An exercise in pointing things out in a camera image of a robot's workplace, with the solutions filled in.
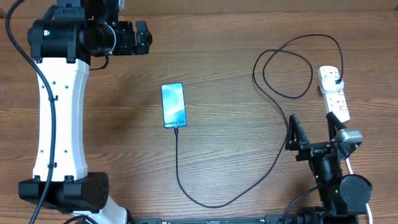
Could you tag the white charger plug adapter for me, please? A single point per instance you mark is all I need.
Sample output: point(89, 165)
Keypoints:
point(330, 85)

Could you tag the white power strip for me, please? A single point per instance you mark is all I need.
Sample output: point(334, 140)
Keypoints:
point(335, 102)

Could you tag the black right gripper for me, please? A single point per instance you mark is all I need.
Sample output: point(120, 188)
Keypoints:
point(309, 151)

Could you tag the Samsung Galaxy smartphone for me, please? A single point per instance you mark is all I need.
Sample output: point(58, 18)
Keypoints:
point(173, 104)

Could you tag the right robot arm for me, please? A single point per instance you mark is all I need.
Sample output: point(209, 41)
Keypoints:
point(343, 197)

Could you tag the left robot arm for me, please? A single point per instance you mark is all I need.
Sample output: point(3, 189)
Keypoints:
point(62, 44)

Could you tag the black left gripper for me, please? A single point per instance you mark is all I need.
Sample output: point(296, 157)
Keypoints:
point(129, 46)

